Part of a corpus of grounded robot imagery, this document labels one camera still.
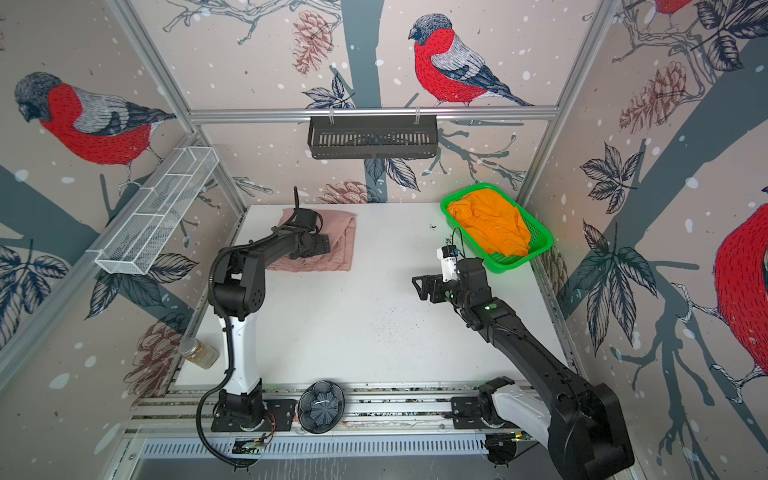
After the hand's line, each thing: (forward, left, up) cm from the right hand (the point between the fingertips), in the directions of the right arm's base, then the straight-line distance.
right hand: (423, 280), depth 82 cm
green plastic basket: (+26, -42, -9) cm, 50 cm away
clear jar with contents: (-20, +59, -6) cm, 63 cm away
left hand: (+20, +39, -11) cm, 45 cm away
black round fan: (-30, +26, -13) cm, 42 cm away
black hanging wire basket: (+52, +18, +14) cm, 57 cm away
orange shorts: (+32, -27, -10) cm, 43 cm away
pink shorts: (+29, +31, -10) cm, 43 cm away
